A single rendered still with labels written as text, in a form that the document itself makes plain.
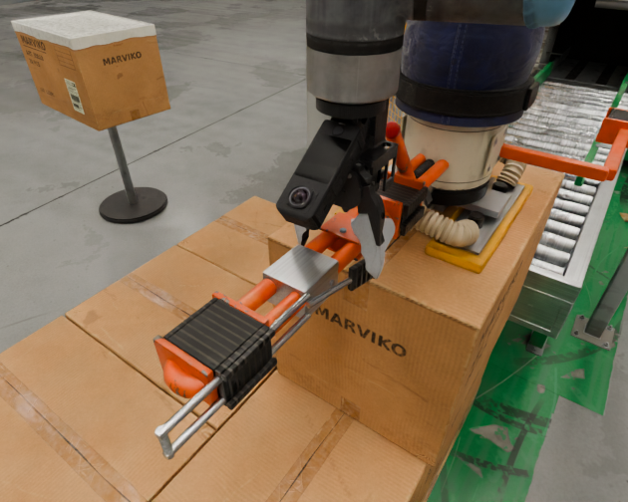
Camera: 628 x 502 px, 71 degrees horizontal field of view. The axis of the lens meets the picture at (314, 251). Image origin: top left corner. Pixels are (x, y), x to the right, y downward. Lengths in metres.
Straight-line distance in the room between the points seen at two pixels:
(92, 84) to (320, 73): 1.93
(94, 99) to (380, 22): 1.99
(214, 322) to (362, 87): 0.26
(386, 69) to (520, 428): 1.53
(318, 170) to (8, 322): 2.06
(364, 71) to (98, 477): 0.90
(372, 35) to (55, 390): 1.05
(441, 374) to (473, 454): 0.93
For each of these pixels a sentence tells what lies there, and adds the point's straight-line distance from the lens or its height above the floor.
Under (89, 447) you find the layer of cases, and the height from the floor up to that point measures 0.54.
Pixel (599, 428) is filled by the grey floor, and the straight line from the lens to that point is 1.93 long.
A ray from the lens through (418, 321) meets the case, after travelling 0.72.
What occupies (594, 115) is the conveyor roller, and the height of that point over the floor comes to 0.53.
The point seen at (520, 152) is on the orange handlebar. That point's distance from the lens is 0.89.
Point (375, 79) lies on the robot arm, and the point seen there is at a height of 1.30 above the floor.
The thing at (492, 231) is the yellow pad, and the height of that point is 0.97.
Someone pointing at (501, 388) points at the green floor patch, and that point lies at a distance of 1.88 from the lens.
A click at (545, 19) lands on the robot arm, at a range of 0.42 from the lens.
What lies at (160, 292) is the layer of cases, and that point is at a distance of 1.37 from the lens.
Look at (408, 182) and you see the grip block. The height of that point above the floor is 1.10.
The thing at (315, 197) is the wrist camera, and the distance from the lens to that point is 0.42.
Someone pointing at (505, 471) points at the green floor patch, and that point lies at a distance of 1.69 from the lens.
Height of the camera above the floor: 1.42
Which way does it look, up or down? 37 degrees down
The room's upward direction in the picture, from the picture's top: straight up
